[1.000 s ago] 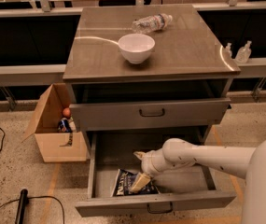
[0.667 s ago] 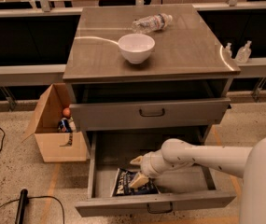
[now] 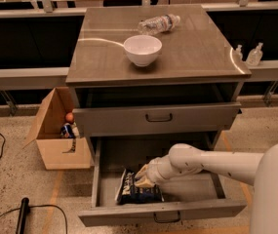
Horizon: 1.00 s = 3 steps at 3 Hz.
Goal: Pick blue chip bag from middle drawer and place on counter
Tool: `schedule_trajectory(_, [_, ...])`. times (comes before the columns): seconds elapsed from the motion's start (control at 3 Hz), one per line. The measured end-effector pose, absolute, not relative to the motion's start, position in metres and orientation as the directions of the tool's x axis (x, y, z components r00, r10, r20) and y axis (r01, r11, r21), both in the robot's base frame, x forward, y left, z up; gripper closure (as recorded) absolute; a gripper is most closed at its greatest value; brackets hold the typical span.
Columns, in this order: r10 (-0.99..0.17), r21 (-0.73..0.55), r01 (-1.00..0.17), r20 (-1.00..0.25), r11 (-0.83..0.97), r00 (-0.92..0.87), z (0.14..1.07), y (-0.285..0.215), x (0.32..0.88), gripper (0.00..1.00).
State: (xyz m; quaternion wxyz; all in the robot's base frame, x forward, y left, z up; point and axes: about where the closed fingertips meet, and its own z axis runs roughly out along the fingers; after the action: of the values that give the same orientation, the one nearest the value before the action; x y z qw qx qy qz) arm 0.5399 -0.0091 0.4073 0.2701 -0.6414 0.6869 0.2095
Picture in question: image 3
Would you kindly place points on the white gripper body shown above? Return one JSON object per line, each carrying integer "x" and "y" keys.
{"x": 155, "y": 173}

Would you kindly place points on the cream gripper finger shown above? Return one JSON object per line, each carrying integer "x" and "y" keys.
{"x": 144, "y": 183}
{"x": 142, "y": 173}

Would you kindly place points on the blue chip bag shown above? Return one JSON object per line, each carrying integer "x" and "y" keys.
{"x": 128, "y": 193}

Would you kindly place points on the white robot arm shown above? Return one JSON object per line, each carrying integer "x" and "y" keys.
{"x": 260, "y": 170}

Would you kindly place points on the open grey middle drawer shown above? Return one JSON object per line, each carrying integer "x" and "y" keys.
{"x": 185, "y": 197}

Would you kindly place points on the closed grey top drawer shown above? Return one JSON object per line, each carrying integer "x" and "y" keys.
{"x": 149, "y": 120}

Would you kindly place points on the grey drawer cabinet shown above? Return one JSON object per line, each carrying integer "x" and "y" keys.
{"x": 196, "y": 64}

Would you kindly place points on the orange fruit in box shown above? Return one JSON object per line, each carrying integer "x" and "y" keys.
{"x": 69, "y": 118}

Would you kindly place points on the cardboard box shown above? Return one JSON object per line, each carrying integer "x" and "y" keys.
{"x": 56, "y": 152}

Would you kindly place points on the white bowl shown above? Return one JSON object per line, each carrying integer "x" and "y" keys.
{"x": 142, "y": 50}

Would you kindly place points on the black cylindrical floor device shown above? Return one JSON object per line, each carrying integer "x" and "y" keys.
{"x": 24, "y": 211}

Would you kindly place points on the small clear sanitizer bottle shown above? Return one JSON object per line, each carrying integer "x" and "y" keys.
{"x": 238, "y": 50}

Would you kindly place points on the large clear sanitizer bottle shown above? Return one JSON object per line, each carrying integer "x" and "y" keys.
{"x": 255, "y": 55}

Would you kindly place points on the clear plastic water bottle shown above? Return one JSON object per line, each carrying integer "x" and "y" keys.
{"x": 158, "y": 25}

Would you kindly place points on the grey metal railing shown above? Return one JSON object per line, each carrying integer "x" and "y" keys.
{"x": 50, "y": 77}

